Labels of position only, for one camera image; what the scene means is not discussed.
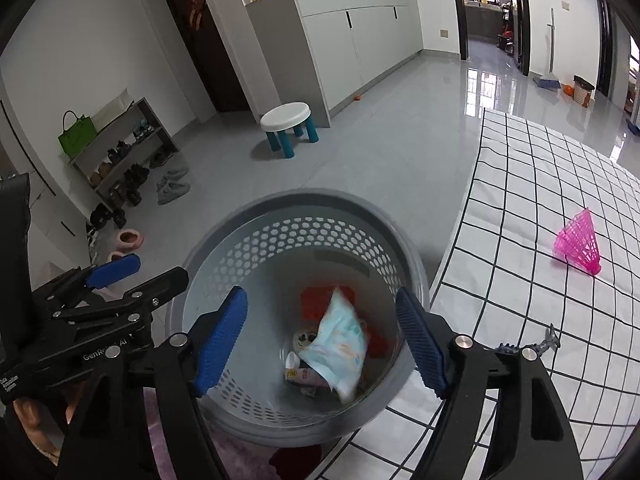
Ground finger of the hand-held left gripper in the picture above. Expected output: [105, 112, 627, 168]
[55, 266, 190, 327]
[30, 253, 142, 311]

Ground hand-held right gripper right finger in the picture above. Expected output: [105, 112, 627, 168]
[395, 286, 585, 480]

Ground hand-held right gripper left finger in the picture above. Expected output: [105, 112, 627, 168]
[55, 285, 249, 480]

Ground white and blue packet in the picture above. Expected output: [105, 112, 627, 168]
[298, 287, 371, 403]

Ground pink wrapper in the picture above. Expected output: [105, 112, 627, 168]
[285, 365, 333, 391]

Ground red plastic bag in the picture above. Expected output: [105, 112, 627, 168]
[300, 285, 388, 358]

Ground grey perforated basket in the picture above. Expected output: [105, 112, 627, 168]
[166, 187, 431, 448]

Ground person's left hand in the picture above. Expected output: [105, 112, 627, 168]
[12, 392, 76, 466]

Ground group of dark shoes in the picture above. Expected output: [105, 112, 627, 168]
[87, 120, 173, 231]

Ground purple rug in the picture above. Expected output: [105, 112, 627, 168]
[142, 385, 326, 480]

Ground black toy figure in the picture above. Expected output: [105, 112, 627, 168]
[495, 324, 562, 356]

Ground green handbag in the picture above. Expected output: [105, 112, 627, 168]
[58, 110, 97, 157]

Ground dark red cloth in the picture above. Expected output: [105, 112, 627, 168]
[270, 442, 323, 478]

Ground grey shoe rack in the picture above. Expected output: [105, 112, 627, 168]
[69, 97, 179, 211]

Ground pink shuttlecock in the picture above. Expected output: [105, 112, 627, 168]
[553, 208, 602, 277]

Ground black-checked white bed sheet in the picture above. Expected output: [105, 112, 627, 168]
[320, 107, 640, 480]

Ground white stool with teal legs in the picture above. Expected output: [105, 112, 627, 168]
[260, 102, 320, 159]

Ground dark wooden door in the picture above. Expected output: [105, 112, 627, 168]
[154, 0, 251, 113]

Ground broom and dustpan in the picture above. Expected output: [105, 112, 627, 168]
[532, 7, 562, 92]

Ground grey sideboard cabinet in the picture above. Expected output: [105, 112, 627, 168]
[245, 0, 425, 128]

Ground wicker bin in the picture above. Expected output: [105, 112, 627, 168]
[572, 75, 596, 108]

